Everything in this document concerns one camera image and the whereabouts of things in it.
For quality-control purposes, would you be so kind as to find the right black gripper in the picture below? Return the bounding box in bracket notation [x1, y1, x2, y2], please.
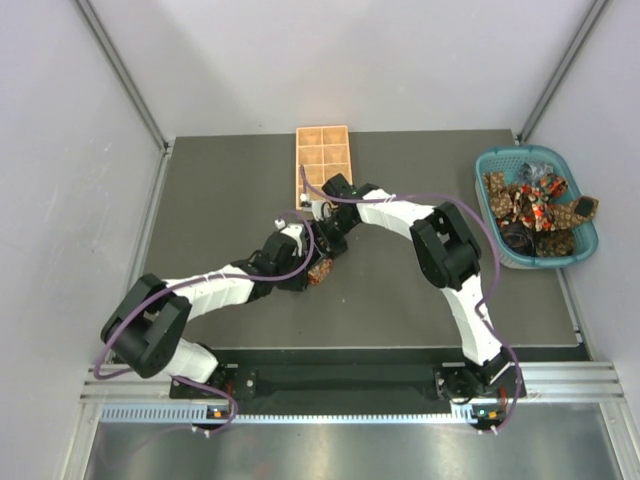
[304, 213, 358, 272]

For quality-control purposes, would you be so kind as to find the colourful banana print tie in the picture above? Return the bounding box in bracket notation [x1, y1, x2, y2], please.
[307, 257, 333, 285]

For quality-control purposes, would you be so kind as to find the wooden eight-compartment box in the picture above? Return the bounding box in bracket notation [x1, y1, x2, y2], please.
[295, 125, 353, 210]

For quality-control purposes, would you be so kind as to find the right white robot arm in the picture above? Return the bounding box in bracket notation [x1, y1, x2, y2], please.
[303, 174, 524, 399]

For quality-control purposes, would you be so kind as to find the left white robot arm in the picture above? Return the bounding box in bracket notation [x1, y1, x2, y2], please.
[100, 224, 314, 397]

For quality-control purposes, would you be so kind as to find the teal plastic basket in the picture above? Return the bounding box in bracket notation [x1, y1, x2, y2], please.
[475, 146, 598, 269]

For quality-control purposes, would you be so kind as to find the dark rolled tie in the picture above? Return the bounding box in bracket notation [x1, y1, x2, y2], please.
[499, 222, 536, 257]

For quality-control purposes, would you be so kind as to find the red floral tie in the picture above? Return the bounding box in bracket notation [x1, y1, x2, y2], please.
[512, 174, 568, 232]

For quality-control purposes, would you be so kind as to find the blue grey tie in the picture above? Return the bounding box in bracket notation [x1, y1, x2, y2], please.
[516, 162, 554, 185]

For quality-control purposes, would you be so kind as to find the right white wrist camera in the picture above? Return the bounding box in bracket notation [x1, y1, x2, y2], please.
[299, 193, 324, 218]

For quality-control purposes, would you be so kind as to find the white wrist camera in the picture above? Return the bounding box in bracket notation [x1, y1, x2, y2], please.
[299, 193, 324, 218]
[274, 218, 306, 257]

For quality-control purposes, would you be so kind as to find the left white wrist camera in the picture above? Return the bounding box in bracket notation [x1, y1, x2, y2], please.
[274, 218, 306, 257]

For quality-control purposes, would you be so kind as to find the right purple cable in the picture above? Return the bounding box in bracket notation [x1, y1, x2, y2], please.
[299, 166, 524, 434]

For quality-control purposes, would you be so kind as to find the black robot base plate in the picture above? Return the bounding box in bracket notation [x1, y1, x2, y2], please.
[169, 349, 526, 407]

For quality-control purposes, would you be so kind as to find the grey slotted cable duct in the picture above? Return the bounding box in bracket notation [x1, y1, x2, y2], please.
[100, 403, 499, 426]

